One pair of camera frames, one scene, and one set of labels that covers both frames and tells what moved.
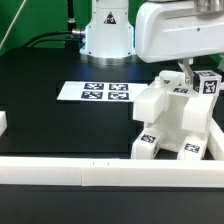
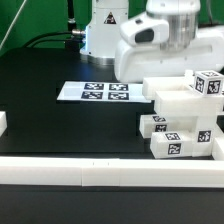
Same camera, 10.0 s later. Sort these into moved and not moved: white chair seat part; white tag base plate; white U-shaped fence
Moved: white chair seat part
Not moved: white tag base plate; white U-shaped fence
